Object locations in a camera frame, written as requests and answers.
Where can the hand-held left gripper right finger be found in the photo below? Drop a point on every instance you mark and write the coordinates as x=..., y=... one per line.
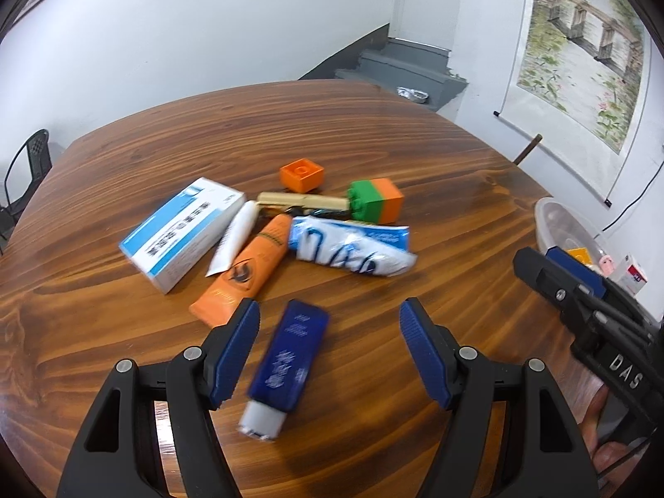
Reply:
x=423, y=352

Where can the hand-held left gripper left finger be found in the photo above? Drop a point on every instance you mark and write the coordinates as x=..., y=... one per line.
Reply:
x=236, y=352

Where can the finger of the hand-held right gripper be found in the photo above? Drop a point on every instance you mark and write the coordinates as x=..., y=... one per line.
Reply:
x=576, y=269
x=539, y=275

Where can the dark blue tube silver cap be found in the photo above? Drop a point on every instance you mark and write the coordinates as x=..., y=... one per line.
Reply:
x=290, y=352

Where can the clear plastic bowl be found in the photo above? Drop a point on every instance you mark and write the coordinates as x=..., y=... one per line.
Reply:
x=555, y=218

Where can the orange tube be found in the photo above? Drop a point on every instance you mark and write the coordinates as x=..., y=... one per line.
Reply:
x=249, y=264

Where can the blue white tube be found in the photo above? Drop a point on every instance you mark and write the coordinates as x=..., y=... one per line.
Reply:
x=352, y=249

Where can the blue and white carton box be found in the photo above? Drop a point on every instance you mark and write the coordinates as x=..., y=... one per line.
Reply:
x=176, y=228

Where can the green and orange block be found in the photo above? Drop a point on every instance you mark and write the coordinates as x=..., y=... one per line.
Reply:
x=378, y=199

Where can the orange building block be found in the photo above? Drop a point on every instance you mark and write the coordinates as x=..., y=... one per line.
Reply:
x=301, y=174

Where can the person's right hand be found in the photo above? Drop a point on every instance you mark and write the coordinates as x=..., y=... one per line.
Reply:
x=596, y=420

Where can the small orange item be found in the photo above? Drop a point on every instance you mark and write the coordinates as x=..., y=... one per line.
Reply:
x=578, y=257

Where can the small pink item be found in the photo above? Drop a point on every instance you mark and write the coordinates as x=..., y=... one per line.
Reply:
x=605, y=265

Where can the white and pink carton box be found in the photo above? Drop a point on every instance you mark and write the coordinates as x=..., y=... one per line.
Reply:
x=630, y=275

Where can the wooden stick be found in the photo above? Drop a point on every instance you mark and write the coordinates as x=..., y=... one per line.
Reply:
x=528, y=149

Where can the gold slim box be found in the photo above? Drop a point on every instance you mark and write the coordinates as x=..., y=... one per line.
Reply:
x=301, y=200

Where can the crumpled foil tray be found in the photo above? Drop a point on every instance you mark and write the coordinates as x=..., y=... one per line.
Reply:
x=412, y=94

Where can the wooden desk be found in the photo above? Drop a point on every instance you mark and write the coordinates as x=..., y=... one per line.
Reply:
x=363, y=129

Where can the hanging scroll painting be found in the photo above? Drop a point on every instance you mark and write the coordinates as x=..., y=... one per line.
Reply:
x=570, y=36

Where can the grey staircase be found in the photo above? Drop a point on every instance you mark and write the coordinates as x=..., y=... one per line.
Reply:
x=394, y=67

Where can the black metal chair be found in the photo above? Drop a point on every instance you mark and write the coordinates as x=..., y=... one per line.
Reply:
x=36, y=150

